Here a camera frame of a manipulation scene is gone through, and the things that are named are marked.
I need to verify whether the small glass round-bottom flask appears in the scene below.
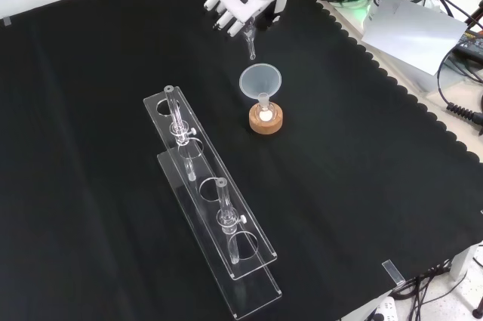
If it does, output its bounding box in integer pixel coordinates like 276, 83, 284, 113
254, 94, 275, 124

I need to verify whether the pale grey board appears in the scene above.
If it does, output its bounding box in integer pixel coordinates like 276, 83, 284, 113
361, 0, 469, 77

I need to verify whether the black coiled cable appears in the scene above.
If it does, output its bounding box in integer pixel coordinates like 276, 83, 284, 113
436, 45, 483, 126

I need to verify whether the white power strip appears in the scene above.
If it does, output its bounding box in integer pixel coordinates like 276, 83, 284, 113
361, 295, 401, 321

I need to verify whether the black electronic device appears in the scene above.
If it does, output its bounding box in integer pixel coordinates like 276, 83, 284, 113
455, 29, 483, 60

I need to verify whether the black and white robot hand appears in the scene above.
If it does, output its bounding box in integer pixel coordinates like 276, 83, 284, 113
203, 0, 288, 39

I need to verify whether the black bench cloth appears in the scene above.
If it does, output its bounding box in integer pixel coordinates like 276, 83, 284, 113
0, 0, 483, 321

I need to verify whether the translucent plastic funnel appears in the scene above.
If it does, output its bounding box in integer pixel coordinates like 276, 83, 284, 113
238, 63, 282, 106

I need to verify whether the clear acrylic funnel stand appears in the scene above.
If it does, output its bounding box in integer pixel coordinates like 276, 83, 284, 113
142, 85, 284, 320

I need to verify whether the cork ring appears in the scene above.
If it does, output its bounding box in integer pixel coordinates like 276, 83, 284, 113
248, 103, 285, 136

